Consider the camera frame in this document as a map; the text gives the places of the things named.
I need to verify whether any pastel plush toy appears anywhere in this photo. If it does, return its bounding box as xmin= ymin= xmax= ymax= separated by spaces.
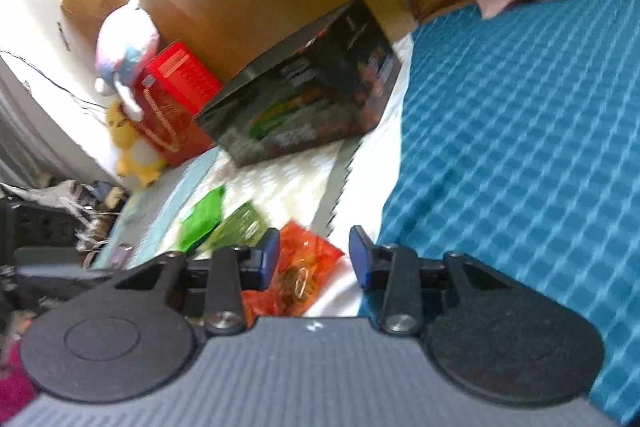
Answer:
xmin=94 ymin=0 xmax=161 ymax=122

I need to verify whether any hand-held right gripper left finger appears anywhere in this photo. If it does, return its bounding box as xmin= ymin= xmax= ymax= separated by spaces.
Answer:
xmin=114 ymin=228 xmax=281 ymax=336

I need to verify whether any black cable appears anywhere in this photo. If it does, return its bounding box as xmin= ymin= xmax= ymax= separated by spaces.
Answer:
xmin=0 ymin=49 xmax=109 ymax=114

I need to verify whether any black plastic crate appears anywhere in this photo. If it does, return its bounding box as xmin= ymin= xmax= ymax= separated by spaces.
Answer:
xmin=0 ymin=202 xmax=84 ymax=269

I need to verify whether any olive green snack packet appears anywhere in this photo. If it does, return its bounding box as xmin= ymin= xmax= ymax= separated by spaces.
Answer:
xmin=197 ymin=202 xmax=271 ymax=254

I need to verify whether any black tin box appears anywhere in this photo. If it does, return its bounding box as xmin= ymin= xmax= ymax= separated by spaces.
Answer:
xmin=194 ymin=0 xmax=403 ymax=168

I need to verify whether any yellow duck plush toy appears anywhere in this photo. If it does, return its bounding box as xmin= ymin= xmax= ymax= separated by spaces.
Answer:
xmin=106 ymin=101 xmax=169 ymax=187

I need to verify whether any blue checkered blanket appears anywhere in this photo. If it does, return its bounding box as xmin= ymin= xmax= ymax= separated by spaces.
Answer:
xmin=360 ymin=0 xmax=640 ymax=426

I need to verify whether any red gift bag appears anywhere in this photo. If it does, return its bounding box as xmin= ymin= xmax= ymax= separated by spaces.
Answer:
xmin=131 ymin=41 xmax=223 ymax=167

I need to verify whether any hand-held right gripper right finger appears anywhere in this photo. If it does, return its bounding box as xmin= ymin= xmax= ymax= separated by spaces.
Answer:
xmin=348 ymin=225 xmax=512 ymax=337

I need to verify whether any bright green snack packet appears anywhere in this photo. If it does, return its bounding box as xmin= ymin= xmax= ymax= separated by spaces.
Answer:
xmin=179 ymin=186 xmax=226 ymax=253

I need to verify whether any orange snack packet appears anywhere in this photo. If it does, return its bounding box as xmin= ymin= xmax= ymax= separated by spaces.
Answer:
xmin=241 ymin=221 xmax=346 ymax=318

